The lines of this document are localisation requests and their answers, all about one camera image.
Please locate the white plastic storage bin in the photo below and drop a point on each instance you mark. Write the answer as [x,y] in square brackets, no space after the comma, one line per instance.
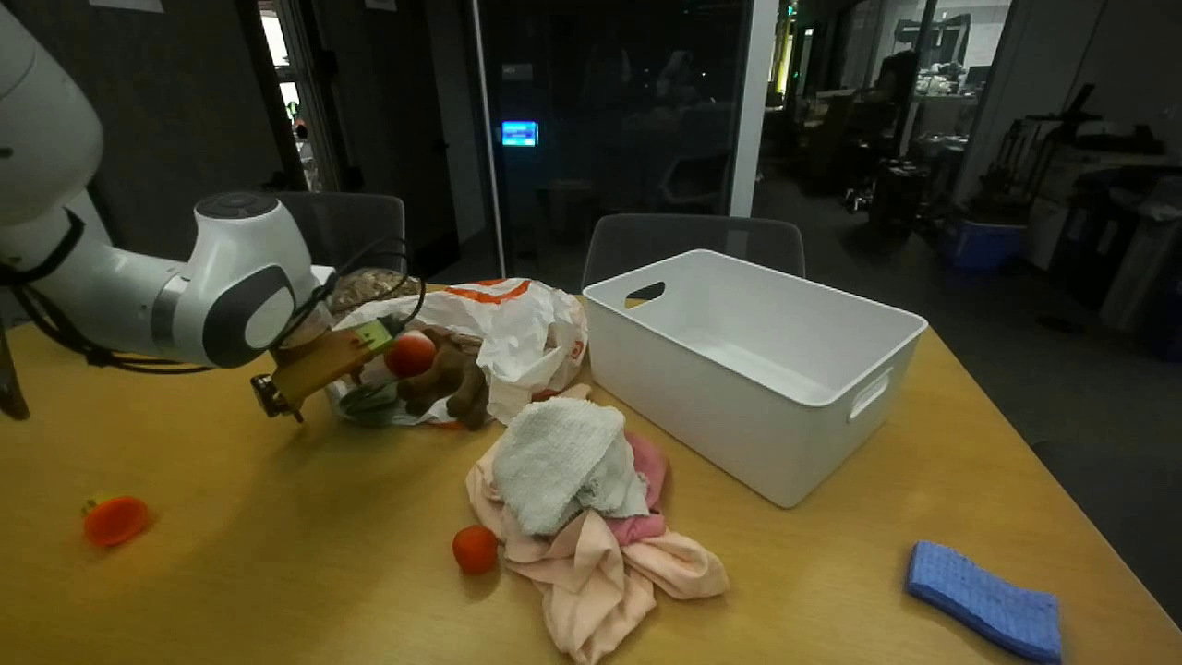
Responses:
[742,370]

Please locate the blue background bin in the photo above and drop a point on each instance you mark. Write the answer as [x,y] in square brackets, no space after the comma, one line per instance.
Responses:
[989,246]

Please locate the grey office chair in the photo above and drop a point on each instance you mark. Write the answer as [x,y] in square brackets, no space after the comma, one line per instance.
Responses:
[356,226]

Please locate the small red ball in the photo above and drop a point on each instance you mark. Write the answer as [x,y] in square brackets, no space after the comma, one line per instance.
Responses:
[476,548]

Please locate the pink cloth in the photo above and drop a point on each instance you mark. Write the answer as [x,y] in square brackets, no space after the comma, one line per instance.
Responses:
[602,576]

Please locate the white orange plastic carrier bag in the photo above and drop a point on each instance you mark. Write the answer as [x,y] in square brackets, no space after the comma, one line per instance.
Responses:
[524,327]

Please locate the blue lit screen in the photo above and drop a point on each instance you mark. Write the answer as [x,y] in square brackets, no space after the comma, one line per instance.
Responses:
[517,133]

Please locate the brown plush reindeer toy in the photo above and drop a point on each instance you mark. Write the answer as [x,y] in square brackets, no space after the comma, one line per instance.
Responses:
[451,375]

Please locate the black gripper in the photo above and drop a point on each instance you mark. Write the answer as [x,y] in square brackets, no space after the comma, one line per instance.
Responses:
[373,353]

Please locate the red vegetable toy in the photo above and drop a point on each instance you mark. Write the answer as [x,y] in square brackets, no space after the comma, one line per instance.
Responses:
[119,522]

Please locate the tan wrist camera box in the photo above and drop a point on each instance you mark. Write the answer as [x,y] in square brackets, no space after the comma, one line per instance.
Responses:
[320,366]

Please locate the blue sponge cloth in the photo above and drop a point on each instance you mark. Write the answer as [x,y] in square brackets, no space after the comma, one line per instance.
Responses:
[984,600]

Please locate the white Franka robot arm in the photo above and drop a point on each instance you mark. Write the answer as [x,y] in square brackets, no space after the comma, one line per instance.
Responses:
[85,262]

